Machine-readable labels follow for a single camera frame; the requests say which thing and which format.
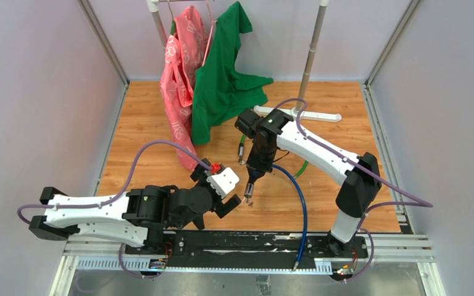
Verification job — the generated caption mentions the circuit board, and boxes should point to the circuit board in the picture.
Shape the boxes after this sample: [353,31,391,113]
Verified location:
[333,255,359,281]
[149,242,173,269]

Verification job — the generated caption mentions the white clothes rack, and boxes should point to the white clothes rack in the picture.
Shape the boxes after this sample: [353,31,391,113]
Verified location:
[146,0,342,123]

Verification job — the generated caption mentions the left circuit board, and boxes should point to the left circuit board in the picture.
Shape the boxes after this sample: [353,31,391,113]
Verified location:
[149,242,173,269]

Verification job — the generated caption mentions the right circuit board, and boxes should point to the right circuit board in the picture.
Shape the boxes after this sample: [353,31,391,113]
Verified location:
[333,255,359,281]

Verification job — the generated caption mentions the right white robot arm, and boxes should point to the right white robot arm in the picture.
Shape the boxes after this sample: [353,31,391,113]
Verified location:
[235,109,381,258]

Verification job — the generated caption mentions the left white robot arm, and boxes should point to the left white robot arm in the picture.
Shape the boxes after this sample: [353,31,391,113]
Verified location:
[28,164,241,255]

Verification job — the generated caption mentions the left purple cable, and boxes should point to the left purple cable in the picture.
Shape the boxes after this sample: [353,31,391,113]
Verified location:
[16,139,222,279]

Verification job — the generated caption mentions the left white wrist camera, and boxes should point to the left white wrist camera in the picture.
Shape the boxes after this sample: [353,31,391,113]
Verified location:
[207,168,239,199]

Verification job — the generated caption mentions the green cable lock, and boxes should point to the green cable lock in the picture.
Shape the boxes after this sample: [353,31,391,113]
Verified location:
[237,134,309,179]

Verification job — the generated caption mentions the blue cable lock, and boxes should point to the blue cable lock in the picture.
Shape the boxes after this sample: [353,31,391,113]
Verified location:
[243,164,309,273]

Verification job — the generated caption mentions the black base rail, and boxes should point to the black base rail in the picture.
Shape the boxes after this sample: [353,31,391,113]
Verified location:
[125,231,370,274]

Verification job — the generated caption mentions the pink patterned garment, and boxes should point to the pink patterned garment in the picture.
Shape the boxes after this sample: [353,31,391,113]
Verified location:
[159,6,207,155]

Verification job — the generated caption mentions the green t-shirt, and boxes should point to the green t-shirt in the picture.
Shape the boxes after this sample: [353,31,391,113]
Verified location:
[191,1,273,146]

